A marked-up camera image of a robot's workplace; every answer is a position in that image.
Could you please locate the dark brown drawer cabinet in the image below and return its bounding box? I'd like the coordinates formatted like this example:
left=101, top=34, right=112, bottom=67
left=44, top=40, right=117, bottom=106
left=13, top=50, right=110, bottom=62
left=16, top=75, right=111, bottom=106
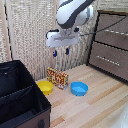
left=86, top=9, right=128, bottom=83

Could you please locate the black fabric storage box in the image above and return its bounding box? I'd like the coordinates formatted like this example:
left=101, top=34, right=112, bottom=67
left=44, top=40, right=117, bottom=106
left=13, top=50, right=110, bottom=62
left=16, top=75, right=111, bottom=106
left=0, top=59, right=52, bottom=128

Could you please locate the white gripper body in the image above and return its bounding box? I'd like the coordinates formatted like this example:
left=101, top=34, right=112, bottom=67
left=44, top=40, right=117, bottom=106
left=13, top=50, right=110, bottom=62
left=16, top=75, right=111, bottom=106
left=45, top=27, right=81, bottom=49

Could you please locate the black cable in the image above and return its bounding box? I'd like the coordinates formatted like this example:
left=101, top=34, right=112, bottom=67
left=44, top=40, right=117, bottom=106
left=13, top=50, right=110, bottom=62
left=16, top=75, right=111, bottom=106
left=79, top=15, right=128, bottom=37

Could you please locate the beige woven curtain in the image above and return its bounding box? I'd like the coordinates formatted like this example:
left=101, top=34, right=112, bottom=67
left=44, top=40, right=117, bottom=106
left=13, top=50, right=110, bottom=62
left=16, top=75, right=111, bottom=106
left=0, top=0, right=98, bottom=82

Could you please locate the yellow bowl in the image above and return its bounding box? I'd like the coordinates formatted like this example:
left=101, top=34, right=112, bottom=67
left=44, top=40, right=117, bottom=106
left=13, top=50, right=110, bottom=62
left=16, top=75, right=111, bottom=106
left=36, top=80, right=55, bottom=96

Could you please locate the blue bowl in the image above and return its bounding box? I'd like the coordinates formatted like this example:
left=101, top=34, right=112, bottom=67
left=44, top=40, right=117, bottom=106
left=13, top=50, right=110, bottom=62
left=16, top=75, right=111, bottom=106
left=70, top=81, right=90, bottom=97

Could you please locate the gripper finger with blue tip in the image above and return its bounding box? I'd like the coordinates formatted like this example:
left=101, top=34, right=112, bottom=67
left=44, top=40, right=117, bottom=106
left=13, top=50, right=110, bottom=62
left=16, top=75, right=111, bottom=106
left=64, top=45, right=71, bottom=56
left=52, top=47, right=58, bottom=58

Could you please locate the red yellow granola bar box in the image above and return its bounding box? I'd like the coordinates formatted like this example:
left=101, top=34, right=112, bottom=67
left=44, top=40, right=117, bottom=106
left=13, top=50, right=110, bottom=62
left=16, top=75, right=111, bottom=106
left=46, top=66, right=70, bottom=91

